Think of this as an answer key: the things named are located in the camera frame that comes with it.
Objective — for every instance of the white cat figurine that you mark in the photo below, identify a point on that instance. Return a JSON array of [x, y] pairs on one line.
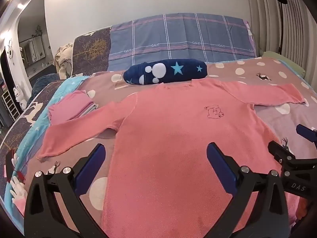
[[19, 96]]

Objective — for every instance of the green pillow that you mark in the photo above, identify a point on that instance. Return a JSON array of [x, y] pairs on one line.
[[284, 59]]

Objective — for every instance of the pink folded garment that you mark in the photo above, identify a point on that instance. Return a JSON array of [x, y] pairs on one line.
[[66, 106]]

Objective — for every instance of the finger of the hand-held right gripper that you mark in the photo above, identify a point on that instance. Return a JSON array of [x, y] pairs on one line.
[[303, 131], [279, 151]]

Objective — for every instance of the beige clothes pile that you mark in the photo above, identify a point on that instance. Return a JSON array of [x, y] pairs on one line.
[[63, 59]]

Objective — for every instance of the dark tree print cushion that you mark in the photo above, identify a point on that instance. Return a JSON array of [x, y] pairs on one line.
[[91, 52]]

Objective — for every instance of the pink knit sweater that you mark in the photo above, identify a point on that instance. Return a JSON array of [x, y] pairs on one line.
[[173, 141]]

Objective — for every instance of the mauve polka dot bed sheet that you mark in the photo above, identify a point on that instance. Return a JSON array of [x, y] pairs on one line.
[[272, 119]]

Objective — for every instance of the white shelf rack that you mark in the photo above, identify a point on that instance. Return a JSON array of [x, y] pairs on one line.
[[8, 104]]

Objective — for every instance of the turquoise deer print quilt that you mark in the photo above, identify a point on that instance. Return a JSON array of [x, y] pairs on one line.
[[29, 114]]

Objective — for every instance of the lilac printed pillow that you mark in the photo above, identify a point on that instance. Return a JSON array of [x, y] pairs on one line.
[[249, 34]]

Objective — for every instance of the dark blue knitted blanket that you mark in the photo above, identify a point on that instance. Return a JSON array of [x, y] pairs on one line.
[[44, 81]]

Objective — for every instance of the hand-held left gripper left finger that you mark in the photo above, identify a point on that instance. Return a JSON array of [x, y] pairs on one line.
[[90, 168]]

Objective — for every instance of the white ribbed curtain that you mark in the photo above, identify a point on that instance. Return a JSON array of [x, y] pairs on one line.
[[302, 29]]

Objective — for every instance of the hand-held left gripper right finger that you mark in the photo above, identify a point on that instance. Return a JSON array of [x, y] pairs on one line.
[[220, 168]]

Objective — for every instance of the wall mirror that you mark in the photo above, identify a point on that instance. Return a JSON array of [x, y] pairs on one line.
[[32, 49]]

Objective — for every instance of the stack of folded cloths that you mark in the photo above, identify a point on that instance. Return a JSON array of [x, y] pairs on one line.
[[90, 109]]

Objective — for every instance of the navy star print blanket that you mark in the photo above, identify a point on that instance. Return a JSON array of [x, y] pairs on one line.
[[173, 72]]

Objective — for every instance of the blue plaid pillow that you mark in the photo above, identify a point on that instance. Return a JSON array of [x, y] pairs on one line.
[[185, 34]]

